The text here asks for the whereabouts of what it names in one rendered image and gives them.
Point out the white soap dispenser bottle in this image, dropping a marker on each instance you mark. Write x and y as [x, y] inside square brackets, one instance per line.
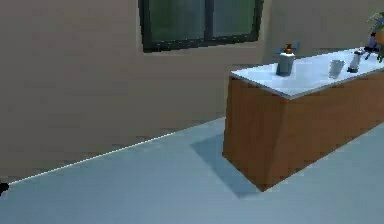
[285, 63]

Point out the grey cup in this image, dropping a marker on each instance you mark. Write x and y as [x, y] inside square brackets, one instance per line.
[335, 68]

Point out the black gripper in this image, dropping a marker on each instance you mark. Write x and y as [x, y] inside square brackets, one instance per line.
[2, 188]

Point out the black framed window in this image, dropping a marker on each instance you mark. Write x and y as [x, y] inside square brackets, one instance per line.
[203, 23]

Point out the brown cabinet with white top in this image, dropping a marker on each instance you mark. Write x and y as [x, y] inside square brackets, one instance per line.
[300, 126]

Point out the grey pepper shaker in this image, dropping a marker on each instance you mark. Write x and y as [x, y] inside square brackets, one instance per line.
[354, 62]

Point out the green house plant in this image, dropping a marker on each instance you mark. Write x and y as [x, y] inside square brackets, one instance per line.
[378, 31]

